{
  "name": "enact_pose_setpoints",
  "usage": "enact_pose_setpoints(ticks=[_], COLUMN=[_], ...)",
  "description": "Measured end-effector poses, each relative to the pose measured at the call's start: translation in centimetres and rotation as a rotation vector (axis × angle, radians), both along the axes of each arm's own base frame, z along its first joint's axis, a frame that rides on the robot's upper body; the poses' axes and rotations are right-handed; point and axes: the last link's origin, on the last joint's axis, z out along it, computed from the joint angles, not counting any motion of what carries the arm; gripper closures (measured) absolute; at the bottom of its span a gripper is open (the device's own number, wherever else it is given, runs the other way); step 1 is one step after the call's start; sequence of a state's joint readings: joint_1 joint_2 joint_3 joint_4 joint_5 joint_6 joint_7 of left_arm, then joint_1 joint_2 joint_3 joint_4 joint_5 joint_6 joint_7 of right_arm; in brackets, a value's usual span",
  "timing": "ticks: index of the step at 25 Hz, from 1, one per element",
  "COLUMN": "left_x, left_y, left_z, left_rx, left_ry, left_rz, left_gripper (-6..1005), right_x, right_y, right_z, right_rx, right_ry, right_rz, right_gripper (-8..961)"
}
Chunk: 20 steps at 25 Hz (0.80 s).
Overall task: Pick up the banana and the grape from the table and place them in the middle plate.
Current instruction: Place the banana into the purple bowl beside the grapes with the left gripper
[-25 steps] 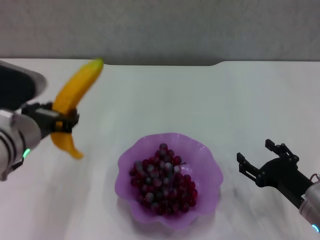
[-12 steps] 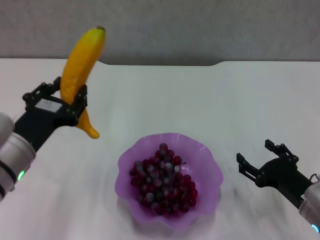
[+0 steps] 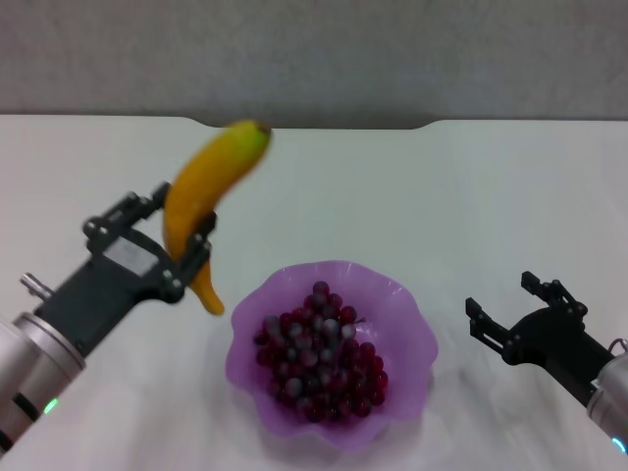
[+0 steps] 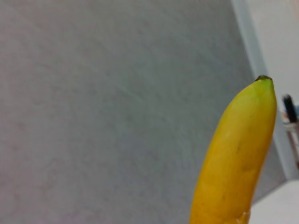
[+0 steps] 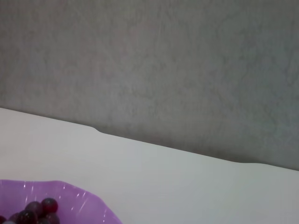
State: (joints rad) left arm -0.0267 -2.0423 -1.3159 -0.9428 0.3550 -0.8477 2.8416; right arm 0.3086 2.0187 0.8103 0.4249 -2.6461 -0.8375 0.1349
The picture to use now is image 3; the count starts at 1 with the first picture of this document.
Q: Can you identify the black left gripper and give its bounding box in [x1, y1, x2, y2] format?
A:
[36, 182, 218, 359]

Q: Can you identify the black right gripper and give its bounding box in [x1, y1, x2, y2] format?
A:
[464, 270, 614, 406]

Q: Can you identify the yellow plastic banana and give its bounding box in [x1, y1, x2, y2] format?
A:
[162, 120, 273, 315]

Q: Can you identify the dark red grape bunch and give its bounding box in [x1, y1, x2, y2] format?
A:
[253, 280, 390, 424]

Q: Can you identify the purple wavy plastic bowl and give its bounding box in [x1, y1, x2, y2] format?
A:
[225, 260, 440, 451]

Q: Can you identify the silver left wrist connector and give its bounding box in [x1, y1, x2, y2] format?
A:
[20, 272, 53, 300]

